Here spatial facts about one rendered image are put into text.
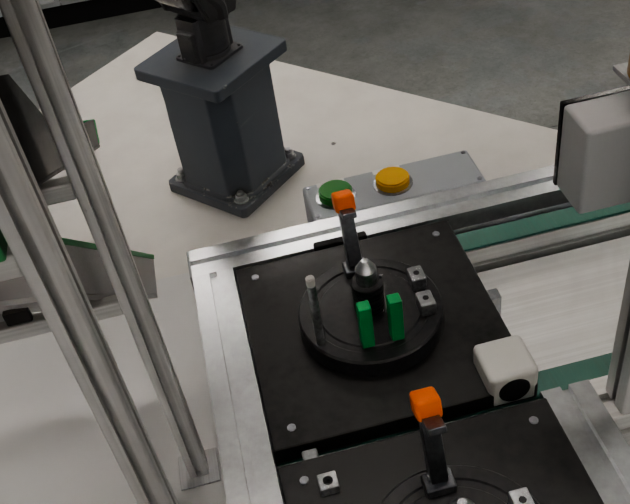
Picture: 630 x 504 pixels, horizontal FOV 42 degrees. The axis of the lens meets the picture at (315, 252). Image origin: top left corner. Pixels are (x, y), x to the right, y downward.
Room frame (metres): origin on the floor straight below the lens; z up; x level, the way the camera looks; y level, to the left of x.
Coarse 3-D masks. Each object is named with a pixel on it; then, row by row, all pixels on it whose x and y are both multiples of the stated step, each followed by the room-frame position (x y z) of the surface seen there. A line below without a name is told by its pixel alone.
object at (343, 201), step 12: (336, 192) 0.62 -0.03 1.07; (348, 192) 0.62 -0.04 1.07; (336, 204) 0.61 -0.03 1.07; (348, 204) 0.61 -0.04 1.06; (348, 216) 0.59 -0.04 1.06; (348, 228) 0.60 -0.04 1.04; (348, 240) 0.60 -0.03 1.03; (348, 252) 0.59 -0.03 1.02; (360, 252) 0.59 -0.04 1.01; (348, 264) 0.59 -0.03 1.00
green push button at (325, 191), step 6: (336, 180) 0.77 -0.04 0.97; (342, 180) 0.77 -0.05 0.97; (324, 186) 0.77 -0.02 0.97; (330, 186) 0.76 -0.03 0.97; (336, 186) 0.76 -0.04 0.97; (342, 186) 0.76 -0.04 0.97; (348, 186) 0.76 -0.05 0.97; (318, 192) 0.76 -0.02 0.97; (324, 192) 0.75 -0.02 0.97; (330, 192) 0.75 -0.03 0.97; (324, 198) 0.74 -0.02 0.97; (330, 198) 0.74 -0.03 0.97; (330, 204) 0.74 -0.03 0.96
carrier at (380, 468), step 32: (480, 416) 0.41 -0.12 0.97; (512, 416) 0.41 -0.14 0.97; (544, 416) 0.40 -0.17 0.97; (352, 448) 0.40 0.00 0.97; (384, 448) 0.39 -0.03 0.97; (416, 448) 0.39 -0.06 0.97; (448, 448) 0.38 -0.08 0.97; (480, 448) 0.38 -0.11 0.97; (512, 448) 0.37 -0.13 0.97; (544, 448) 0.37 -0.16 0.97; (288, 480) 0.38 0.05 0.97; (352, 480) 0.37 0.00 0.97; (384, 480) 0.36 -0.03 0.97; (416, 480) 0.35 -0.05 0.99; (448, 480) 0.34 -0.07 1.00; (480, 480) 0.34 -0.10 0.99; (512, 480) 0.34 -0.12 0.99; (544, 480) 0.34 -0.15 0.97; (576, 480) 0.34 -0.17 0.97
